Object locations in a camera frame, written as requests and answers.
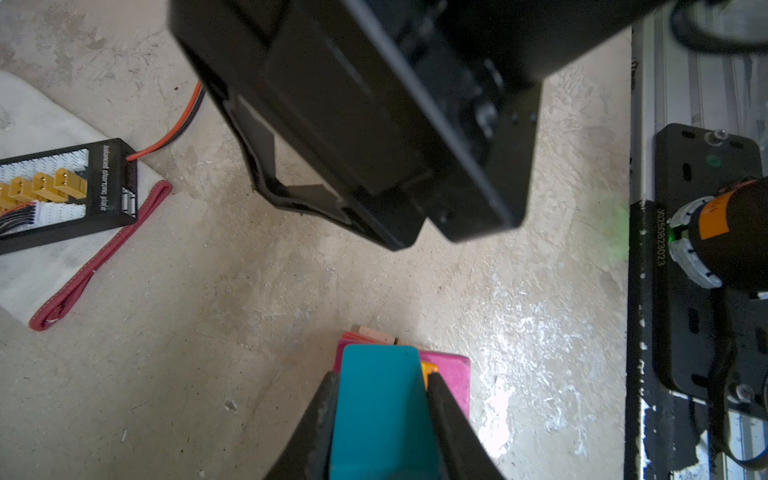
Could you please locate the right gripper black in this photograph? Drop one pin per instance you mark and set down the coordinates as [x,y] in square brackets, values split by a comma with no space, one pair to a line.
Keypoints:
[380,116]

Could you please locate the pink block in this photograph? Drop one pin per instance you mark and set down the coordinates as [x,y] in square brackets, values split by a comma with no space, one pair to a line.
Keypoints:
[367,335]

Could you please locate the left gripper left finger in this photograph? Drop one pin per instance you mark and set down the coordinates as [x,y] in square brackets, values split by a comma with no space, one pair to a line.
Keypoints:
[308,451]

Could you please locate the black battery holder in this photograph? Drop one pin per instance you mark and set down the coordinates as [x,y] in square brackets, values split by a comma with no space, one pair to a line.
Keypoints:
[66,193]

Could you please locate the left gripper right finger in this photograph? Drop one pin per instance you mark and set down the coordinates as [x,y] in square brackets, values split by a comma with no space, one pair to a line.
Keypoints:
[462,455]

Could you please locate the teal block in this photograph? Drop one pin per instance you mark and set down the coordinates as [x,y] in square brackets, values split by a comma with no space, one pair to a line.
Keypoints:
[383,427]

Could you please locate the magenta block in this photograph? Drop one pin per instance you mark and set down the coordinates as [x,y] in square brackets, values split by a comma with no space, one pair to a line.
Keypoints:
[455,370]

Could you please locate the orange cylinder block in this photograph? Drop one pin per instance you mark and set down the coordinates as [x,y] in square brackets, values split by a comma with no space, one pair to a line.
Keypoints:
[428,368]

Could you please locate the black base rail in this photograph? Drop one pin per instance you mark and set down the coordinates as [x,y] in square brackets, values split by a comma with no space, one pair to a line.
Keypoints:
[696,394]

